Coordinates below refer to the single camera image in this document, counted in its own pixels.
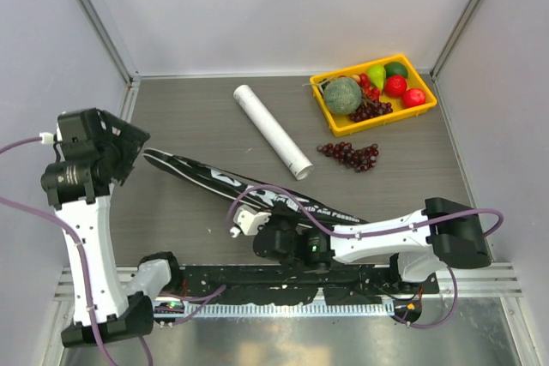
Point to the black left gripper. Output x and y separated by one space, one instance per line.
131 140

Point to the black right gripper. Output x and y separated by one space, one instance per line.
281 212

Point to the black racket bag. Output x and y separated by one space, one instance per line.
229 185

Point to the white shuttlecock tube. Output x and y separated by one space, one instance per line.
282 143

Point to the yellow plastic tray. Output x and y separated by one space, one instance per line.
342 125

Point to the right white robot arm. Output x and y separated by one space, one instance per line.
442 234

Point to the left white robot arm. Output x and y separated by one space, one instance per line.
105 310

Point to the dark red grape bunch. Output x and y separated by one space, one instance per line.
359 159

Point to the green netted melon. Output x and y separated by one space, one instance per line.
342 96

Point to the grape bunch in tray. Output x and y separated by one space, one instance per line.
370 110

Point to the red cherries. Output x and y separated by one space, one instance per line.
369 90

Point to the green pear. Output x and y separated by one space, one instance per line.
377 75

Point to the red apple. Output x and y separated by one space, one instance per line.
395 86

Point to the red pomegranate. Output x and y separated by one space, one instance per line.
413 97

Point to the green lime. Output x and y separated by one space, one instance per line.
395 68

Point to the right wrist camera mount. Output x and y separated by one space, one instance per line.
248 222

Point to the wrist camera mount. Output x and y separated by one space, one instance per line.
47 138
248 222

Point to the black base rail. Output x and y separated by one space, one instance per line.
278 285

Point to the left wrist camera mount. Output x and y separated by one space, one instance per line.
47 138

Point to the aluminium frame bars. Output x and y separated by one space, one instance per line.
102 22

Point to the white slotted cable duct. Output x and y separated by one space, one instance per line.
167 310

